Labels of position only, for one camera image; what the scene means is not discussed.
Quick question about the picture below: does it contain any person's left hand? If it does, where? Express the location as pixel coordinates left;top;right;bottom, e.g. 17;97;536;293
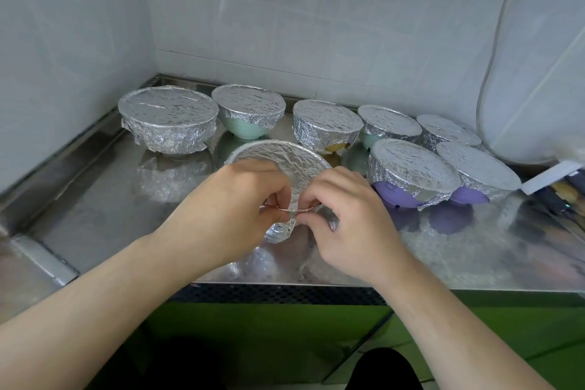
155;160;299;279

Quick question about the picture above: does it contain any person's right hand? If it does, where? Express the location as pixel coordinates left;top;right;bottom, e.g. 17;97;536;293
295;168;415;288

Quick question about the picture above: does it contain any thin rubber band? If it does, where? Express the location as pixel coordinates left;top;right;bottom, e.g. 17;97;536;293
260;203;321;215

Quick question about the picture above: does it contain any round foil-wrapped bowl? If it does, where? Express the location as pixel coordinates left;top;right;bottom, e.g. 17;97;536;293
224;139;340;245

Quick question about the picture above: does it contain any person's right forearm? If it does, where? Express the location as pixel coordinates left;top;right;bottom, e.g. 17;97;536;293
375;253;556;390

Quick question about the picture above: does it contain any person's left forearm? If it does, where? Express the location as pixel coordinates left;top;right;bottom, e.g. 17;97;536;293
0;231;202;390

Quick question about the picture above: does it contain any green cabinet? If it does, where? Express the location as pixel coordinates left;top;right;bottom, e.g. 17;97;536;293
145;287;585;390

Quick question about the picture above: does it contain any row of foil-covered bowls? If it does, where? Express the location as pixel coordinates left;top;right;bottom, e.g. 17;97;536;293
118;83;523;213

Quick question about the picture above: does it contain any person's right leg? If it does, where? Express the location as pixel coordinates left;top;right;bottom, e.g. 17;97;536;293
345;348;424;390

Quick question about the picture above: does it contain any white knife holder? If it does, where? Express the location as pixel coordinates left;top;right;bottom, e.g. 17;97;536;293
520;160;585;197

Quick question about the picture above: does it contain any large white appliance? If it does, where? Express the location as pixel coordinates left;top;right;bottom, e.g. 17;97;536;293
475;0;585;167

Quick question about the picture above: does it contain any black-handled knife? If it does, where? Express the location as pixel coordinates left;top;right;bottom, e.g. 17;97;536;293
544;186;577;219

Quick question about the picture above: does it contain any grey power cable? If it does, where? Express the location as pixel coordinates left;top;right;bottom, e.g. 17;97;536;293
475;0;526;159

